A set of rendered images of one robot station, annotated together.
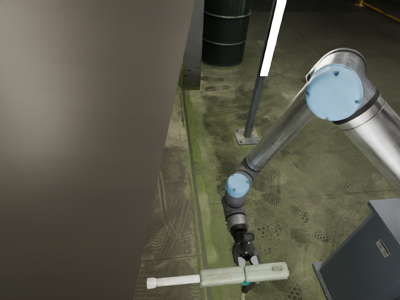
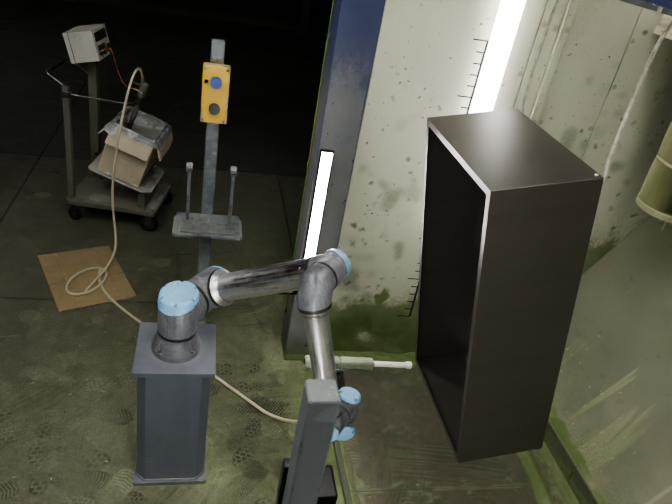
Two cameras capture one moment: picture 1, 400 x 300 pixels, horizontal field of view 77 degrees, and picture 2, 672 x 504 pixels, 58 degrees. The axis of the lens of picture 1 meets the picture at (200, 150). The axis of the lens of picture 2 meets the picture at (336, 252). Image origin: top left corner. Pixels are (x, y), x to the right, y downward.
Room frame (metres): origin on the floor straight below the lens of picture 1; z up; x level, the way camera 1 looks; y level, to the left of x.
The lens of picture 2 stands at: (2.35, -0.49, 2.28)
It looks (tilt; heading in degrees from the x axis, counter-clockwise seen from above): 30 degrees down; 174
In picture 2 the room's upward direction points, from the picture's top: 11 degrees clockwise
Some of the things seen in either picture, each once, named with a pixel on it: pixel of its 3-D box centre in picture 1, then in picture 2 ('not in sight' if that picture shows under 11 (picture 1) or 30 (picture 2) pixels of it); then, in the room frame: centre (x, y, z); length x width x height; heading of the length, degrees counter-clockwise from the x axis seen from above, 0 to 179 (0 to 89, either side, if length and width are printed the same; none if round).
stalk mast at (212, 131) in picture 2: not in sight; (207, 205); (-0.42, -0.90, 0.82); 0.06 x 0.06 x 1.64; 9
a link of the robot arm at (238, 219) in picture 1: (236, 225); not in sight; (0.54, -0.17, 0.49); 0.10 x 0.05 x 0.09; 99
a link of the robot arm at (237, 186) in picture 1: (237, 188); (346, 405); (0.64, -0.17, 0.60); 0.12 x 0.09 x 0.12; 153
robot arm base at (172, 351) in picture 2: not in sight; (176, 337); (0.47, -0.85, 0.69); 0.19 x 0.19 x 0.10
